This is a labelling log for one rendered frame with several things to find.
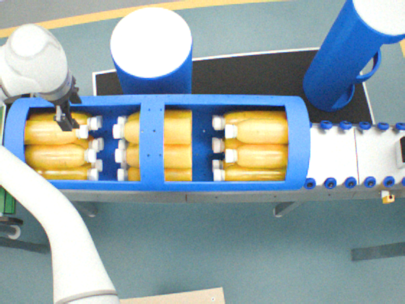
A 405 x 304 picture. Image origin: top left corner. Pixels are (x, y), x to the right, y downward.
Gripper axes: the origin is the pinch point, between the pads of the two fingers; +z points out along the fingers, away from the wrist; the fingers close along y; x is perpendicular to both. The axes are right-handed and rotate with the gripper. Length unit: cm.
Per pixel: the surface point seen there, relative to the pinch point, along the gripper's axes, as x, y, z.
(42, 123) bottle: 12.9, 1.0, 13.3
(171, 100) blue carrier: -25.1, 7.2, 13.1
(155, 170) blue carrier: -21.0, -12.3, 14.0
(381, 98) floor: -147, 55, 133
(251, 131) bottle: -47.0, -1.5, 12.8
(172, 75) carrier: -24.5, 23.4, 33.3
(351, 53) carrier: -97, 44, 54
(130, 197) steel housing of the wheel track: -10.6, -15.3, 45.5
